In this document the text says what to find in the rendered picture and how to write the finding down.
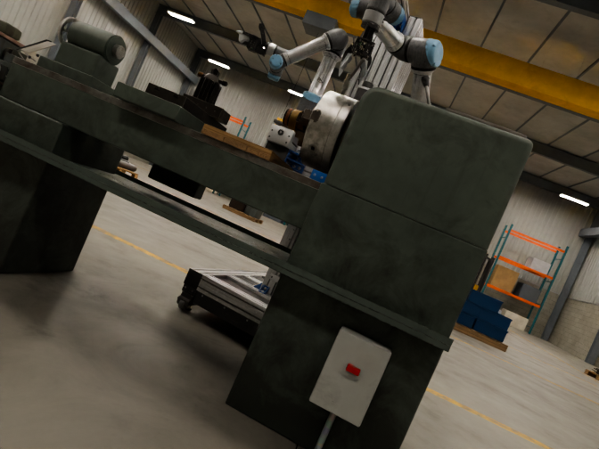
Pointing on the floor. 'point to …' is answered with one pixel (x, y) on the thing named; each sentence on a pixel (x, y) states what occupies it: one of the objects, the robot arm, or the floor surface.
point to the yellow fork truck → (483, 273)
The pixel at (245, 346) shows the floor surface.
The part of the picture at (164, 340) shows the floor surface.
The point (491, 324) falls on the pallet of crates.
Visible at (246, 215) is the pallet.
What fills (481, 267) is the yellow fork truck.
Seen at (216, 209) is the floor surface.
